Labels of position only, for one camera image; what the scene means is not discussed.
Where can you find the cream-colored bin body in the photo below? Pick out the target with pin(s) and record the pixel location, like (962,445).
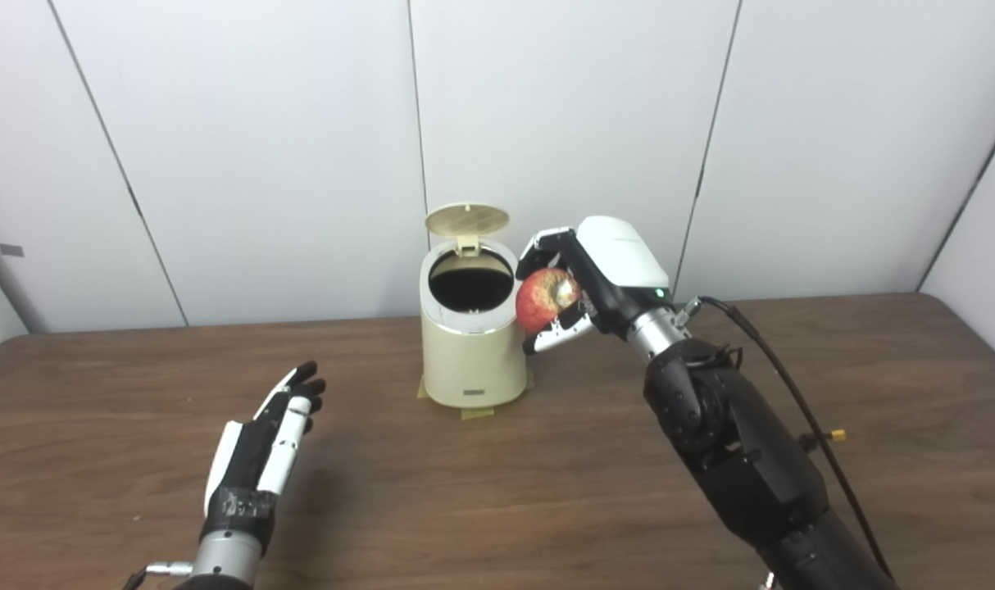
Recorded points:
(473,365)

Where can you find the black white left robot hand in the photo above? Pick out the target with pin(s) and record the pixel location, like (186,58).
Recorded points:
(247,459)

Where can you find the cream round bin lid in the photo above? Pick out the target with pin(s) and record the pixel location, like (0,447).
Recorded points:
(467,220)

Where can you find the small grey wall tag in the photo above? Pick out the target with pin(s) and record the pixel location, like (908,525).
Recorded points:
(11,250)

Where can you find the red apple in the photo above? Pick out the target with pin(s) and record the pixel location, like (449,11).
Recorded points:
(538,303)

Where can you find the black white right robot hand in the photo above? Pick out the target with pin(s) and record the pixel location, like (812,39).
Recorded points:
(624,262)

